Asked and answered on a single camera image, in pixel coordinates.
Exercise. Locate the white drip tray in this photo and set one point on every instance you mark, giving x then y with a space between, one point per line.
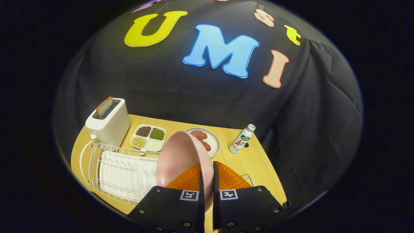
129 174

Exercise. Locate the black backdrop cloth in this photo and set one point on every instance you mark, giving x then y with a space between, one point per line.
161 81

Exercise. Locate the white toaster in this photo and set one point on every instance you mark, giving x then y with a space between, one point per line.
110 129

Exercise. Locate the white divided bean tray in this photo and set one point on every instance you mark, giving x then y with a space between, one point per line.
153 146

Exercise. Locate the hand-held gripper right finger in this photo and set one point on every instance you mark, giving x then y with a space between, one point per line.
215 207

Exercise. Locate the white drink bottle green label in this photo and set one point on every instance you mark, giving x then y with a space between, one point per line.
241 140

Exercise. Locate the red meat piece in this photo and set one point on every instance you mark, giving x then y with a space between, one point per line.
206 145
198 134

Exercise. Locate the beige plate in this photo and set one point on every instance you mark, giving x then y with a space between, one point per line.
214 142

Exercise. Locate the pink plate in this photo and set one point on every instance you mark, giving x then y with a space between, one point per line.
178 155

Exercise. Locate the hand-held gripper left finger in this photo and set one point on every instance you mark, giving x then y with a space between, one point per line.
201 207

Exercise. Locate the toast slice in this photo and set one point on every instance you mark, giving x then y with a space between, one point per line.
103 106

